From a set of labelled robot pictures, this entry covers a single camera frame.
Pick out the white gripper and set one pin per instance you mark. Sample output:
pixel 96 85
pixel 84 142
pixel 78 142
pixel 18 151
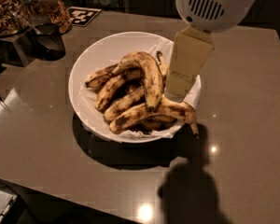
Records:
pixel 215 11

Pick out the curved spotted banana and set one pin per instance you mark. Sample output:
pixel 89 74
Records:
pixel 152 78

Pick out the back right small banana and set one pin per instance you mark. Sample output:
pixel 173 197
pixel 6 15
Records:
pixel 164 67

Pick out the front long spotted banana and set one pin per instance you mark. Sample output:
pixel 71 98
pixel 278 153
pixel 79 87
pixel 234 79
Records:
pixel 138 113

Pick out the lower middle spotted banana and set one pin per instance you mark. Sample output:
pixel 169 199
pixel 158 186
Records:
pixel 124 103

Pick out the left short spotted banana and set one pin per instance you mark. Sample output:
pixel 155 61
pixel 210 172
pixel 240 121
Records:
pixel 99 77

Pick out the white round bowl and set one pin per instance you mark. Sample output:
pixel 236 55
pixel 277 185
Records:
pixel 115 47

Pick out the white paper liner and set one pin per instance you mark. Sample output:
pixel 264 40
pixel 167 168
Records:
pixel 93 109

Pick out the black white marker tag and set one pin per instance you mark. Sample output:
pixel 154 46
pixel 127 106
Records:
pixel 82 16

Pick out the glass jar of nuts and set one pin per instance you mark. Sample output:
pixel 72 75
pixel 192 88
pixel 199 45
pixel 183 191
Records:
pixel 55 10

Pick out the dark stand under jars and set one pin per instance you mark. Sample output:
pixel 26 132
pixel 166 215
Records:
pixel 17 49

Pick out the glass jar of cashews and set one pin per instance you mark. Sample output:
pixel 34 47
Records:
pixel 9 24

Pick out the black scoop with handle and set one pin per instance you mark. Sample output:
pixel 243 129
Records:
pixel 46 39

